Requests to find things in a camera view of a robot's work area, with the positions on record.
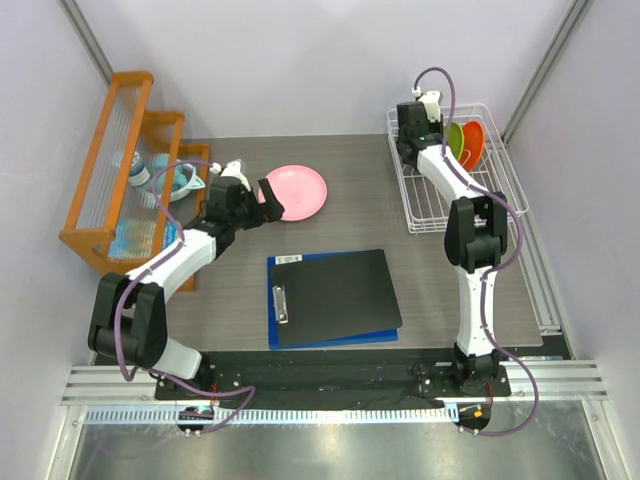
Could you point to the white wire dish rack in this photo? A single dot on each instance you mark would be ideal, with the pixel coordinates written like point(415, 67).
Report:
point(425, 210)

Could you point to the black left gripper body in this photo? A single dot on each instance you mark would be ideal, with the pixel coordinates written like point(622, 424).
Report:
point(249, 215)

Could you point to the small white blue jar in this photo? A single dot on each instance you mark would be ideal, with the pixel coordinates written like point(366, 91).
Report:
point(138, 173)

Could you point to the white and teal bowl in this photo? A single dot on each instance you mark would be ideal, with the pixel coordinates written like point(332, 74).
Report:
point(185, 180)

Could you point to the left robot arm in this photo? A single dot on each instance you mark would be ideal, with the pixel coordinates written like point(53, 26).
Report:
point(129, 321)

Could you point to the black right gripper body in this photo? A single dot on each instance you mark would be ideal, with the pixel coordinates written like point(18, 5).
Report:
point(432, 128)

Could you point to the teal scrub brush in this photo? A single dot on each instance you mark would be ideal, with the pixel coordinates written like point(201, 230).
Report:
point(153, 189)

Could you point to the black clipboard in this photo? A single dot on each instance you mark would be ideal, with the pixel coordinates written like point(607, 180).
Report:
point(335, 295)

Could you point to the orange wooden shelf rack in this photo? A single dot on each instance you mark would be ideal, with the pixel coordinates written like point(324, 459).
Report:
point(106, 225)

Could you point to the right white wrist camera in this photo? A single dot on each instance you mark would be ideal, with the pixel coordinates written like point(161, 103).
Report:
point(431, 101)

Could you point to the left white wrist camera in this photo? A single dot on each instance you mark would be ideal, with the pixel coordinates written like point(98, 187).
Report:
point(235, 169)

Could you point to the aluminium frame rail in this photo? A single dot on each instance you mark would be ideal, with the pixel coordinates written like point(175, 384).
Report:
point(109, 400)

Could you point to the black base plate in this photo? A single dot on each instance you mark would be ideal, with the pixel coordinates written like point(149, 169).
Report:
point(337, 380)

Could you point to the pink plate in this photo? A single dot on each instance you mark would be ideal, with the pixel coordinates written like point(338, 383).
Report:
point(301, 190)

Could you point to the green plate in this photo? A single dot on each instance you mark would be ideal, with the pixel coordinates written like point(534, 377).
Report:
point(456, 140)

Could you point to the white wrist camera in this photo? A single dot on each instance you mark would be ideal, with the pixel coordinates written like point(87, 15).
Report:
point(431, 101)
point(235, 169)

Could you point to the blue folder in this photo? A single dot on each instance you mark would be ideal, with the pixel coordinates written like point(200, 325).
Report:
point(330, 342)

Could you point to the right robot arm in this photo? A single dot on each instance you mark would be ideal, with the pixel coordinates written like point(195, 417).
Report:
point(475, 239)

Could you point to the orange plate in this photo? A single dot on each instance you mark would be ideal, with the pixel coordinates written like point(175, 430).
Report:
point(474, 143)

